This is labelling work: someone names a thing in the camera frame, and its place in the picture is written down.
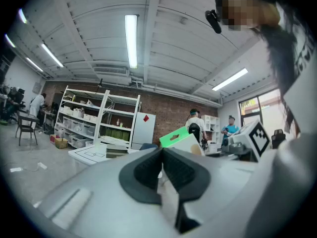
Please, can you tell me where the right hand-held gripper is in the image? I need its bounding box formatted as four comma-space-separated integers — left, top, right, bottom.
221, 119, 271, 162

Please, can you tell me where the person's printed white t-shirt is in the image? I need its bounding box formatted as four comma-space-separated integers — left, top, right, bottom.
282, 3, 317, 140

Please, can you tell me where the long ceiling light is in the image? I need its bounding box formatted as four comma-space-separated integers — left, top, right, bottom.
211, 68, 249, 92
25, 57, 44, 72
41, 43, 65, 68
4, 34, 16, 48
124, 14, 139, 69
18, 8, 28, 24

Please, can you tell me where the white refrigerator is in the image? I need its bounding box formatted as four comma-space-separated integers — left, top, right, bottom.
131, 112, 157, 150

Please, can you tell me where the row of green boxes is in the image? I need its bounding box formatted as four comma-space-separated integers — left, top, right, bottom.
105, 127, 131, 142

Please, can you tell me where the yellow cardboard box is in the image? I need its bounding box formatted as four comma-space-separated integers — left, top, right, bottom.
54, 137, 69, 149

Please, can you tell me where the row of clear storage bins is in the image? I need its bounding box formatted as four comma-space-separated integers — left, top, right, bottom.
61, 116, 96, 149

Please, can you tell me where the black metal chair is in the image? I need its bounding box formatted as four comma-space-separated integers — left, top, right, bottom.
15, 112, 40, 146

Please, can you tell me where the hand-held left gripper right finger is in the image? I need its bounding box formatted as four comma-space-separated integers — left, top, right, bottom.
162, 147, 264, 238

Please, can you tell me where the green packet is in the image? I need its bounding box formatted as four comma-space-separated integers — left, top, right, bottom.
159, 126, 205, 156

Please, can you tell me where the white metal shelving rack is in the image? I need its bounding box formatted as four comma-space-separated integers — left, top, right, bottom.
99, 89, 141, 150
54, 85, 111, 150

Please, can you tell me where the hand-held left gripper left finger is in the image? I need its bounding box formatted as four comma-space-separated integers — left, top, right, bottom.
37, 147, 179, 238

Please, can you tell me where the black office chair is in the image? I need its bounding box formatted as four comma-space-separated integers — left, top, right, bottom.
271, 128, 286, 150

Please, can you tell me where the black framed window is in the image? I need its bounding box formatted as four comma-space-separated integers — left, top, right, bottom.
238, 88, 281, 134

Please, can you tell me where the white cubby shelf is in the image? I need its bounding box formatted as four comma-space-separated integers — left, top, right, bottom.
201, 115, 221, 146

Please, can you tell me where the ceiling air conditioner vent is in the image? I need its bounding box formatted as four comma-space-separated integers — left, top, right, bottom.
93, 66, 130, 75

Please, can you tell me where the grey box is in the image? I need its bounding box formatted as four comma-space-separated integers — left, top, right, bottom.
106, 143, 129, 159

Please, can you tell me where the black head-mounted camera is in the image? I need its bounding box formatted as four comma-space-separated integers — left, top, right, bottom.
205, 9, 222, 34

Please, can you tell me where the person's head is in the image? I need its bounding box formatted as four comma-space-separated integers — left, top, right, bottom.
214, 0, 282, 32

